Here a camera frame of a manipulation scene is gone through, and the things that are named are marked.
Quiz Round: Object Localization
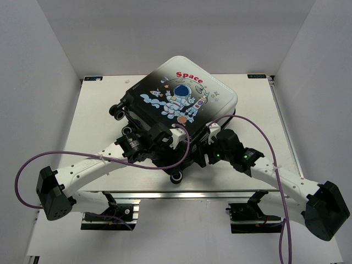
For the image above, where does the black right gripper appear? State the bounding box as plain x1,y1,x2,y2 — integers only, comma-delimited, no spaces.
194,137,233,167

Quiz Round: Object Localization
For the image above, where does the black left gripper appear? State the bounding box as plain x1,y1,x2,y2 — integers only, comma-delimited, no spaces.
148,140,185,175

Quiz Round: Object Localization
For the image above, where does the black suitcase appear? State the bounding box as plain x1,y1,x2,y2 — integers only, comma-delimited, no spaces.
109,56,238,184

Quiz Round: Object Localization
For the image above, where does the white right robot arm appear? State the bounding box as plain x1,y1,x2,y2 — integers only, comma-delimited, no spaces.
203,124,350,241

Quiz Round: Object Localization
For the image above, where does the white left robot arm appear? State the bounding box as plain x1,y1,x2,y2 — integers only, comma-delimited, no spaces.
36,124,175,221

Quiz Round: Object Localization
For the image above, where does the blue label sticker right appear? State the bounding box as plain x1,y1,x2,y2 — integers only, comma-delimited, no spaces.
247,74,267,79

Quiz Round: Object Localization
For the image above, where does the blue label sticker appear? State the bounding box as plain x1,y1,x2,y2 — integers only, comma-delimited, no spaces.
84,76,103,81
247,74,267,79

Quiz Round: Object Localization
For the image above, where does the blue label sticker left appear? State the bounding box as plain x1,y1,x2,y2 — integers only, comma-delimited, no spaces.
84,76,103,81

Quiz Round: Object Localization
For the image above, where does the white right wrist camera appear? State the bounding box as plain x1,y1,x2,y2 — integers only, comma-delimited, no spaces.
206,123,221,145

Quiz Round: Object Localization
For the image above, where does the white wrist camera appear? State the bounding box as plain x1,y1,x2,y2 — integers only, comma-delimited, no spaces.
170,127,189,149
206,123,221,145

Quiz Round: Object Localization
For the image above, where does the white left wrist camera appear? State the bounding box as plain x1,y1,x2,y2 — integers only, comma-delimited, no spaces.
170,127,189,149

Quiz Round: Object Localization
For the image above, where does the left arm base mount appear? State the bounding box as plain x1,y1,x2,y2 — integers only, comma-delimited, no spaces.
80,203,139,231

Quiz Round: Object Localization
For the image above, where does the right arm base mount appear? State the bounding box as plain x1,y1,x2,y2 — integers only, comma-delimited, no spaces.
225,190,283,234

